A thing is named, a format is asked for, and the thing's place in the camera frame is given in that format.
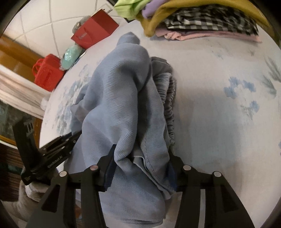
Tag blue pants with green drawstring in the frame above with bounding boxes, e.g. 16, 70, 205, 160
70, 32, 177, 225

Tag black and white checkered garment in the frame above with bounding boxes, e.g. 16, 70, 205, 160
164, 5, 259, 35

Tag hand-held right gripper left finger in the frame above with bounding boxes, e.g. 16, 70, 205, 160
25, 144, 117, 228

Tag wooden wall panel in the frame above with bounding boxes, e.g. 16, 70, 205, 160
0, 36, 44, 75

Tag teal item in plastic bag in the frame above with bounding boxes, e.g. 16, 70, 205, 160
60, 44, 86, 69

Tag stack of folded clothes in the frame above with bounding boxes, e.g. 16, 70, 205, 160
140, 0, 276, 38

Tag red paper bag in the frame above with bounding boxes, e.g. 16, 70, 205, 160
71, 9, 119, 50

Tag red hard-shell suitcase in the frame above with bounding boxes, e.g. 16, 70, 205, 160
32, 54, 66, 92

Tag grey plush toy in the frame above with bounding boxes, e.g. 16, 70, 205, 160
73, 15, 91, 33

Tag pink garment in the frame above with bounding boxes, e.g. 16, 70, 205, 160
155, 28, 262, 42

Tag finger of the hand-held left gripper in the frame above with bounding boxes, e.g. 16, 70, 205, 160
44, 133, 83, 159
41, 132, 74, 153

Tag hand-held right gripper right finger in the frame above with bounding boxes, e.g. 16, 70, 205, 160
168, 155, 256, 228

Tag white curtain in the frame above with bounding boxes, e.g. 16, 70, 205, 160
0, 65, 51, 120

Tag purple garment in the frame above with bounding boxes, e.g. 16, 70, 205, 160
142, 0, 167, 19

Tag person's left forearm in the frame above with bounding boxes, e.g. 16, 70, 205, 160
0, 193, 42, 228

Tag person's left hand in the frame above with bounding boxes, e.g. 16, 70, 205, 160
24, 173, 55, 202

